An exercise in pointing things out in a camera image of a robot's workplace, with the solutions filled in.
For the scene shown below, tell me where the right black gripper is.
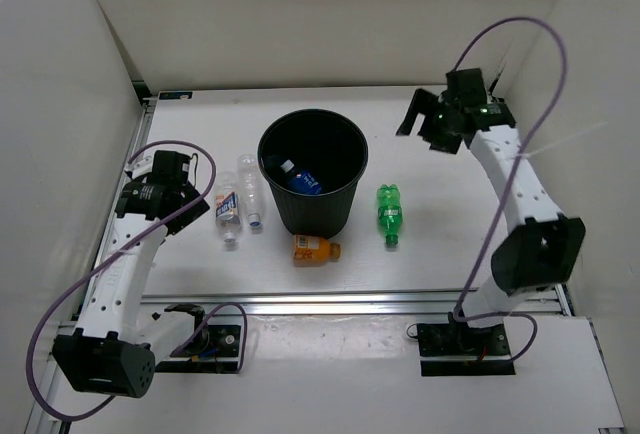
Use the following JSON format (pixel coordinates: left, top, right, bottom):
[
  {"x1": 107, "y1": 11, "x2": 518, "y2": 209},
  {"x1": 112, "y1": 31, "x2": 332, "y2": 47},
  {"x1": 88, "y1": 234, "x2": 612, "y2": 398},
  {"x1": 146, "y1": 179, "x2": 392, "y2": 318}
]
[{"x1": 395, "y1": 88, "x2": 461, "y2": 155}]

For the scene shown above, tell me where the green soda bottle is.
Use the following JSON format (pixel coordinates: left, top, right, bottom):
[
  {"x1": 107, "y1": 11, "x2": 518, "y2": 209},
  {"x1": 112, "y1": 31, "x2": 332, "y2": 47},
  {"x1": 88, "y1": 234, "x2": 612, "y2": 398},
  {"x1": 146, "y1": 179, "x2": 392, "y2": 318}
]
[{"x1": 376, "y1": 184, "x2": 403, "y2": 248}]

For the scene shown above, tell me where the clear bottle blue label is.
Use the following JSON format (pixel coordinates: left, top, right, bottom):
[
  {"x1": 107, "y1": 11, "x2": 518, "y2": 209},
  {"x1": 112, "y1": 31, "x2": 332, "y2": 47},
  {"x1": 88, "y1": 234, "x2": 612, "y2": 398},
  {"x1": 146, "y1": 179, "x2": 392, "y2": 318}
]
[{"x1": 280, "y1": 159, "x2": 323, "y2": 195}]

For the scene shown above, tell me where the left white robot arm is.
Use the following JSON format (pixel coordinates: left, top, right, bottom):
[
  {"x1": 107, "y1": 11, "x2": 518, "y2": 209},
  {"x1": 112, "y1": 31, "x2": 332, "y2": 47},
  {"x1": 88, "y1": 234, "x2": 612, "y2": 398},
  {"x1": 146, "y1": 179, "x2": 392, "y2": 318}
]
[{"x1": 52, "y1": 150, "x2": 210, "y2": 398}]

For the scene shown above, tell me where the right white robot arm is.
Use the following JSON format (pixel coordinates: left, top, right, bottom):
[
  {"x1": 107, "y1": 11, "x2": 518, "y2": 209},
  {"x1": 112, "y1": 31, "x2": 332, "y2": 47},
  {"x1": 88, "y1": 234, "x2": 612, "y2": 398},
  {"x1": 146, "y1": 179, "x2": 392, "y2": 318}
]
[{"x1": 397, "y1": 68, "x2": 586, "y2": 354}]

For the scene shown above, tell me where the black plastic waste bin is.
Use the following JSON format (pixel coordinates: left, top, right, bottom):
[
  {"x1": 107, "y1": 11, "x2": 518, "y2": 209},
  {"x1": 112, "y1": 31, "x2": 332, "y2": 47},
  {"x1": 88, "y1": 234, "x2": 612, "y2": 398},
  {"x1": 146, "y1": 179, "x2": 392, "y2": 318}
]
[{"x1": 257, "y1": 108, "x2": 368, "y2": 238}]

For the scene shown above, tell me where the left blue corner label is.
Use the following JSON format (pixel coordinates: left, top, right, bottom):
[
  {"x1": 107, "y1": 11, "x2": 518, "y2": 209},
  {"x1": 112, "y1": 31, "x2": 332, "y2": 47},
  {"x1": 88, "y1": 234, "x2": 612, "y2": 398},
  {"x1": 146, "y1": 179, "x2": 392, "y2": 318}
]
[{"x1": 158, "y1": 91, "x2": 193, "y2": 101}]

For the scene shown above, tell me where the clear empty water bottle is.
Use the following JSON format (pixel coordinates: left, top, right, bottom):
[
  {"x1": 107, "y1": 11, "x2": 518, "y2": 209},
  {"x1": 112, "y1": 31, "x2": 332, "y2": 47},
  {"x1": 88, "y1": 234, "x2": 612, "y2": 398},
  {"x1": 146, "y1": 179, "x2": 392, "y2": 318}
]
[{"x1": 237, "y1": 154, "x2": 265, "y2": 229}]

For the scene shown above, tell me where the orange juice bottle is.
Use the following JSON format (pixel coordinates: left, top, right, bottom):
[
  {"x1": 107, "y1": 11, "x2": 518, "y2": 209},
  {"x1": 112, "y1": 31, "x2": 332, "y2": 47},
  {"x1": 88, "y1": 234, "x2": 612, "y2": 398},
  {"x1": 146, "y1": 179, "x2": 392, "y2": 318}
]
[{"x1": 293, "y1": 234, "x2": 341, "y2": 264}]

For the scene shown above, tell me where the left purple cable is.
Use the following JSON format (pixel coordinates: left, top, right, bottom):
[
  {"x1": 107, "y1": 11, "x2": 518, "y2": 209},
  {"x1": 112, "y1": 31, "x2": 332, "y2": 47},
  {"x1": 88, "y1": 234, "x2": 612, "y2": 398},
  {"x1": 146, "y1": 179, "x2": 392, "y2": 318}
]
[{"x1": 24, "y1": 139, "x2": 248, "y2": 423}]

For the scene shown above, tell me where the purple cable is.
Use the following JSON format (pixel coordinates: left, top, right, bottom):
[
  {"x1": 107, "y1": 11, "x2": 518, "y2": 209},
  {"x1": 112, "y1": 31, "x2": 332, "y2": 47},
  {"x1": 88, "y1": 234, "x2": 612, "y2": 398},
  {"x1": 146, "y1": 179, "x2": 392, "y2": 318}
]
[
  {"x1": 24, "y1": 139, "x2": 248, "y2": 423},
  {"x1": 453, "y1": 16, "x2": 569, "y2": 366}
]

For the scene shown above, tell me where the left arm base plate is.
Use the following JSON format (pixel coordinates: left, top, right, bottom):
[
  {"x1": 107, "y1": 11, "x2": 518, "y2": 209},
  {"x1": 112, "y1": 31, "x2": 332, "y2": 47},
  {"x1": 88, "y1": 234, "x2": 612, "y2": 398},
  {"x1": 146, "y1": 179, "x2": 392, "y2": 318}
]
[{"x1": 156, "y1": 324, "x2": 244, "y2": 374}]

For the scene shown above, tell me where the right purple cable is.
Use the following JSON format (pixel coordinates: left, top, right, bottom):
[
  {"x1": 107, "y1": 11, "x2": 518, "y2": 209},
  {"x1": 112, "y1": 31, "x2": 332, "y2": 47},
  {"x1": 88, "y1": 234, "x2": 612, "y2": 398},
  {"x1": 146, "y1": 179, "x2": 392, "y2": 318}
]
[{"x1": 453, "y1": 16, "x2": 569, "y2": 366}]

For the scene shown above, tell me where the aluminium front rail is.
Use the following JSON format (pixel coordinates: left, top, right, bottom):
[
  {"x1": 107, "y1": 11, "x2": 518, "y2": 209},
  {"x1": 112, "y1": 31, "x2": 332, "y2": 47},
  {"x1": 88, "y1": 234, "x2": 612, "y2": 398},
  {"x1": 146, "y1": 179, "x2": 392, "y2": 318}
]
[{"x1": 142, "y1": 289, "x2": 564, "y2": 316}]

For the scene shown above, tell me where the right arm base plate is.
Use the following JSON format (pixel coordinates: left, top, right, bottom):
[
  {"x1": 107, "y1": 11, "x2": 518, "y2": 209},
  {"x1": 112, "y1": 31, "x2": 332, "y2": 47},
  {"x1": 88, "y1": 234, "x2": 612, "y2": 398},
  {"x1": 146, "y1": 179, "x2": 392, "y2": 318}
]
[{"x1": 406, "y1": 319, "x2": 515, "y2": 377}]

